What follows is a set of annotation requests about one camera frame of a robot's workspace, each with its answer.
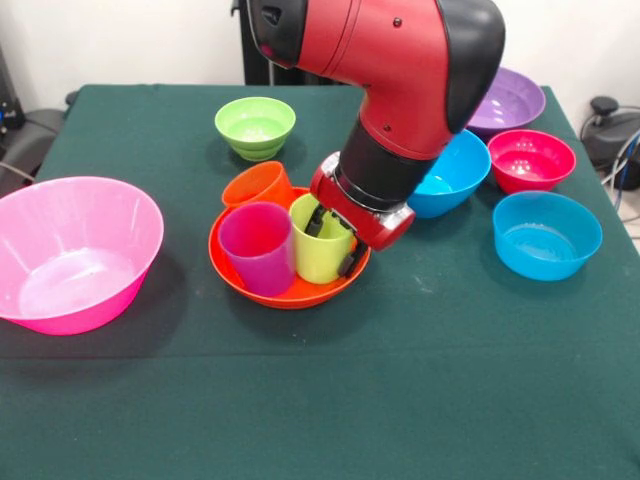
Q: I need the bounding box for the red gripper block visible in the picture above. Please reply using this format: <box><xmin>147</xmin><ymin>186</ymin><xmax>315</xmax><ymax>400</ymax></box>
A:
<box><xmin>305</xmin><ymin>169</ymin><xmax>417</xmax><ymax>279</ymax></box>

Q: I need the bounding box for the green cup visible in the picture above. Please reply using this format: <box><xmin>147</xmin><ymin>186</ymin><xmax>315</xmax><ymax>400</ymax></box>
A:
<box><xmin>288</xmin><ymin>193</ymin><xmax>357</xmax><ymax>285</ymax></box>

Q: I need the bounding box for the orange bowl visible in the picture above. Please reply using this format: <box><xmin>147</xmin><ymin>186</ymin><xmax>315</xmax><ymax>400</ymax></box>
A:
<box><xmin>208</xmin><ymin>187</ymin><xmax>372</xmax><ymax>310</ymax></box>

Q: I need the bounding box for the purple cup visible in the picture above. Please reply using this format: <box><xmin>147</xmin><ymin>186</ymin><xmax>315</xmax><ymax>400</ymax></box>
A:
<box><xmin>217</xmin><ymin>201</ymin><xmax>296</xmax><ymax>298</ymax></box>

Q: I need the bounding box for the orange cup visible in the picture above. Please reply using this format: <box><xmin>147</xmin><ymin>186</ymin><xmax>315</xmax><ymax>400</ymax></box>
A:
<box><xmin>221</xmin><ymin>160</ymin><xmax>297</xmax><ymax>209</ymax></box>

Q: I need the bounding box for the green bowl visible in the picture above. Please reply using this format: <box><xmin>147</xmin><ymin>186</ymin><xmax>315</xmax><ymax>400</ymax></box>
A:
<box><xmin>214</xmin><ymin>96</ymin><xmax>297</xmax><ymax>162</ymax></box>

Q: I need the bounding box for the large blue bowl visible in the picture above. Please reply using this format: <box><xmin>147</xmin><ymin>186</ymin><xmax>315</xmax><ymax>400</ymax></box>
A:
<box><xmin>407</xmin><ymin>128</ymin><xmax>492</xmax><ymax>220</ymax></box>

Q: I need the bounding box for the dark green table cloth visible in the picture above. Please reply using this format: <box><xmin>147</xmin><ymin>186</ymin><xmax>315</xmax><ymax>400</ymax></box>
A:
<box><xmin>0</xmin><ymin>83</ymin><xmax>640</xmax><ymax>480</ymax></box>

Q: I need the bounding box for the small blue bowl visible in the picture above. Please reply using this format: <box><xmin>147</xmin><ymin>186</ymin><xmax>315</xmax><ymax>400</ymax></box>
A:
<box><xmin>492</xmin><ymin>190</ymin><xmax>604</xmax><ymax>282</ymax></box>

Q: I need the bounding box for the small magenta bowl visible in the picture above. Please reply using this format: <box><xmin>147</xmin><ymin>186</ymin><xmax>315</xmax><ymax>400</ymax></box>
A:
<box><xmin>487</xmin><ymin>129</ymin><xmax>577</xmax><ymax>195</ymax></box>

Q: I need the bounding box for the purple bowl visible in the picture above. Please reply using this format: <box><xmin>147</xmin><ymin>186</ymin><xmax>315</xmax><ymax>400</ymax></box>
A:
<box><xmin>465</xmin><ymin>67</ymin><xmax>547</xmax><ymax>141</ymax></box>

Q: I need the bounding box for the large pink bowl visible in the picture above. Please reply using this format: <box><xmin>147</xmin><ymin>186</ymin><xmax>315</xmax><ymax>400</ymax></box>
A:
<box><xmin>0</xmin><ymin>175</ymin><xmax>165</xmax><ymax>336</ymax></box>

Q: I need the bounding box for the tangle of cables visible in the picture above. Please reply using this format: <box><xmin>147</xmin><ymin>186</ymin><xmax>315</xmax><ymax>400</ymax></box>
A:
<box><xmin>599</xmin><ymin>127</ymin><xmax>640</xmax><ymax>221</ymax></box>

